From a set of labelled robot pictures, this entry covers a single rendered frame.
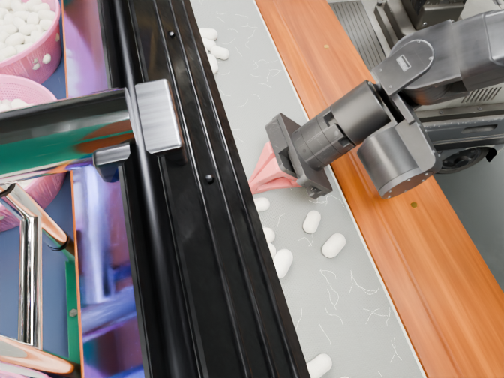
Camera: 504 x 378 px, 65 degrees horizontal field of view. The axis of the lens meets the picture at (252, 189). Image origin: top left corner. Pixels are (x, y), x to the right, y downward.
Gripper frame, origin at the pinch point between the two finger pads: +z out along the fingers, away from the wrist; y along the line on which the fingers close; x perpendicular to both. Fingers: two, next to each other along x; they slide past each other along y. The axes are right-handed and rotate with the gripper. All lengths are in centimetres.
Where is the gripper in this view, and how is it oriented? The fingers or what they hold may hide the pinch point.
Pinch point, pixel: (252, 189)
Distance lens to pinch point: 52.8
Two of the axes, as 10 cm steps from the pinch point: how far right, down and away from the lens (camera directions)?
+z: -7.3, 5.1, 4.5
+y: 2.7, 8.3, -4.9
